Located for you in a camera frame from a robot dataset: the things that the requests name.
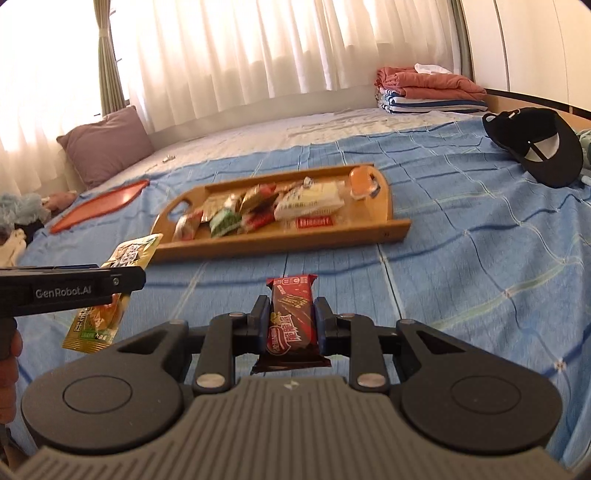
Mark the person's left hand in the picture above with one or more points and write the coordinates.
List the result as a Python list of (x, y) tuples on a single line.
[(9, 378)]

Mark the folded striped towel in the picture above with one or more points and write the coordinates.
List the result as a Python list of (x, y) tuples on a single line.
[(415, 104)]

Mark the green peas packet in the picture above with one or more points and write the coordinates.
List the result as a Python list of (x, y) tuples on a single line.
[(224, 222)]

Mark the wooden tray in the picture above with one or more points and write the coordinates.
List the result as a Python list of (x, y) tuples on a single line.
[(277, 242)]

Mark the red biscuit packet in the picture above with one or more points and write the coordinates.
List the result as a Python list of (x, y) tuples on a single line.
[(316, 221), (256, 221)]

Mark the white pastry packet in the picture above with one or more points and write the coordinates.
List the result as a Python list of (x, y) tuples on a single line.
[(307, 201)]

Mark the dark red chocolate packet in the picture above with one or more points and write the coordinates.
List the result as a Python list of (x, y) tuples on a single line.
[(292, 318)]

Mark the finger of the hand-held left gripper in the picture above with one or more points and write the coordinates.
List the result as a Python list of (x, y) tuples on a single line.
[(129, 279)]

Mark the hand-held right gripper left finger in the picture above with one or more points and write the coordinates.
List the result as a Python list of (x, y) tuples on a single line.
[(258, 323)]

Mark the light green cloth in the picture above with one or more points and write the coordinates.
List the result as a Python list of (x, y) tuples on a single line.
[(585, 147)]

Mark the red nut packet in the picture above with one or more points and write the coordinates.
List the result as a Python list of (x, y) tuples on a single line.
[(258, 196)]

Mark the purple pillow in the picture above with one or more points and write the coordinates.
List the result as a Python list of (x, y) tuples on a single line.
[(106, 147)]

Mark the white patterned mattress cover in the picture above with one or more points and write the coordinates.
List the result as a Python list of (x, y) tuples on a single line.
[(323, 129)]

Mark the blue plastic bag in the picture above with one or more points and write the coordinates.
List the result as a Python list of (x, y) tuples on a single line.
[(23, 207)]

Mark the red plastic tray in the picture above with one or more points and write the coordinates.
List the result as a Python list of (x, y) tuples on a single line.
[(99, 207)]

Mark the black cap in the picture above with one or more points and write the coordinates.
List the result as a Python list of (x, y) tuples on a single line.
[(563, 157)]

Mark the yellow green snack packet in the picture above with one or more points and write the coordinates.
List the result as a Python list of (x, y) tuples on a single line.
[(99, 323)]

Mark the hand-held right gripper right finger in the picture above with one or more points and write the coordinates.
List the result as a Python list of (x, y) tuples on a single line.
[(325, 323)]

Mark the stack of folded clothes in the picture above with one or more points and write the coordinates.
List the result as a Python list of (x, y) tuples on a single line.
[(429, 83)]

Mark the white curtain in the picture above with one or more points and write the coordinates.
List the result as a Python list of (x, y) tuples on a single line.
[(254, 55)]

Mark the folded white cloth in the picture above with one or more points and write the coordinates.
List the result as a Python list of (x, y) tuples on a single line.
[(429, 68)]

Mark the pink cake packet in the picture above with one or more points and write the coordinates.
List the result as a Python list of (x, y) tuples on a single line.
[(187, 227)]

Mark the blue checked bedsheet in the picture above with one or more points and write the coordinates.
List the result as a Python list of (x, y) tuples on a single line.
[(461, 277)]

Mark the pink cloth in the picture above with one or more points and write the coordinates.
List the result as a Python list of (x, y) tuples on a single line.
[(62, 201)]

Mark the beige clothing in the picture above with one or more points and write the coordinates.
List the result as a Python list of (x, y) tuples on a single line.
[(11, 249)]

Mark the jelly cup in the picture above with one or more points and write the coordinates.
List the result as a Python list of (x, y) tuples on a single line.
[(362, 182)]

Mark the olive green curtain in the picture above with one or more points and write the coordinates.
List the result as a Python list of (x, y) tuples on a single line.
[(108, 60)]

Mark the wooden bed frame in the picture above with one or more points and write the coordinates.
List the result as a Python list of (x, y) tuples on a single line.
[(496, 93)]

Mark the white wardrobe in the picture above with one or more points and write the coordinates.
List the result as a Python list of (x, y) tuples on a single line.
[(531, 46)]

